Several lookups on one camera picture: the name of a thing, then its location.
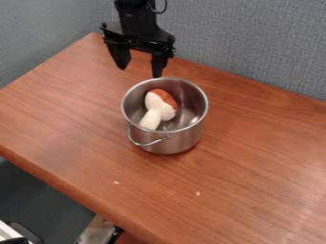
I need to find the white and black floor object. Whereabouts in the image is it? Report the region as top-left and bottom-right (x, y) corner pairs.
(0, 220), (45, 244)

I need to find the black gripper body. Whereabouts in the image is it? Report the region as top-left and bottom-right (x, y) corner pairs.
(101, 0), (176, 58)

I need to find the white toy mushroom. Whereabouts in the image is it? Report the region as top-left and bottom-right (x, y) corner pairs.
(140, 89), (178, 130)

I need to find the stainless steel pot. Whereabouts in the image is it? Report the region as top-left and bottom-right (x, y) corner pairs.
(122, 77), (209, 154)

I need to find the table leg bracket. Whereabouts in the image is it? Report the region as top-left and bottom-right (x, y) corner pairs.
(75, 214), (124, 244)

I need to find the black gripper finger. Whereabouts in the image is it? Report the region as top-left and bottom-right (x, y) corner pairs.
(152, 52), (168, 78)
(107, 43), (132, 70)

